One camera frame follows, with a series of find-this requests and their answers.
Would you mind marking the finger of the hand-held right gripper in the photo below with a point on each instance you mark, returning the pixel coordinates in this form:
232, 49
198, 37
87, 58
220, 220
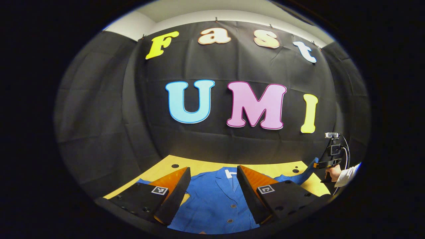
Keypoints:
323, 164

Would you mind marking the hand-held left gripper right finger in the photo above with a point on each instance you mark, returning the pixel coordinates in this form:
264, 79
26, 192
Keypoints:
247, 196

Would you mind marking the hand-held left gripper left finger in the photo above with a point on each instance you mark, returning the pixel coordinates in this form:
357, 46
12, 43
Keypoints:
177, 196

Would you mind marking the blue button-up shirt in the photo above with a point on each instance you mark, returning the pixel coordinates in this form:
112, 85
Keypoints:
212, 202

